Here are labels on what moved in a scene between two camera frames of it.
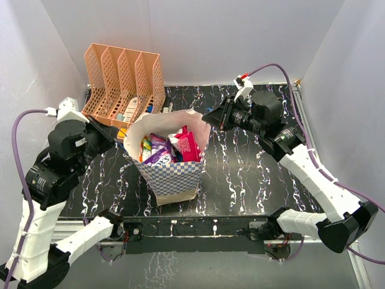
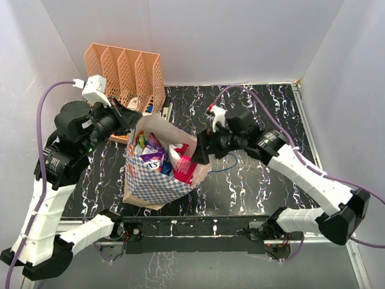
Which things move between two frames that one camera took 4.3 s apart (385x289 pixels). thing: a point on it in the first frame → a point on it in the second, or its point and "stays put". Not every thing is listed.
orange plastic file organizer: x=124 y=85 stays put
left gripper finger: x=109 y=132 → x=130 y=118
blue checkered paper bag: x=171 y=183 → x=169 y=133
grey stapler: x=167 y=109 stays put
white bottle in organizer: x=131 y=108 stays put
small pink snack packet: x=174 y=138 → x=176 y=150
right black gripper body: x=242 y=118 → x=223 y=142
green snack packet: x=145 y=149 → x=141 y=141
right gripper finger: x=220 y=117 → x=201 y=153
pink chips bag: x=190 y=151 → x=184 y=169
